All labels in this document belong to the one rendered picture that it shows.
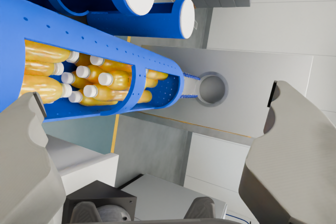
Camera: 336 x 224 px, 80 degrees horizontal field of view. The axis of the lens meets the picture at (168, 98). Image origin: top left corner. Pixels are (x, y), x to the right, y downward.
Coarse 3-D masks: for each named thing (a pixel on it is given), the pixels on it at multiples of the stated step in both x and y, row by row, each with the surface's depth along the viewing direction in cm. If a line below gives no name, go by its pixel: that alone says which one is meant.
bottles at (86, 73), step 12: (84, 60) 71; (24, 72) 48; (36, 72) 50; (48, 72) 53; (60, 72) 58; (72, 72) 72; (84, 72) 65; (96, 72) 69; (72, 84) 72; (84, 84) 73; (156, 84) 109; (72, 96) 67; (84, 96) 70; (144, 96) 103
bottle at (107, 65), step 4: (104, 60) 65; (108, 60) 66; (112, 60) 67; (100, 64) 65; (104, 64) 66; (108, 64) 66; (112, 64) 67; (116, 64) 68; (120, 64) 70; (124, 64) 72; (128, 64) 74; (100, 68) 68; (104, 68) 67; (108, 68) 67; (112, 68) 68; (116, 68) 69; (120, 68) 71; (124, 68) 73; (128, 68) 75
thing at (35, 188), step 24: (24, 96) 10; (0, 120) 9; (24, 120) 9; (0, 144) 7; (24, 144) 7; (0, 168) 6; (24, 168) 6; (48, 168) 6; (0, 192) 6; (24, 192) 6; (48, 192) 6; (0, 216) 5; (24, 216) 6; (48, 216) 6
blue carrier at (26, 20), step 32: (0, 0) 34; (0, 32) 31; (32, 32) 36; (64, 32) 43; (96, 32) 55; (0, 64) 31; (64, 64) 72; (160, 64) 85; (0, 96) 33; (128, 96) 67; (160, 96) 113
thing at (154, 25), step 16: (176, 0) 142; (96, 16) 169; (112, 16) 162; (128, 16) 156; (144, 16) 150; (160, 16) 145; (176, 16) 139; (112, 32) 174; (128, 32) 166; (144, 32) 159; (160, 32) 153; (176, 32) 147
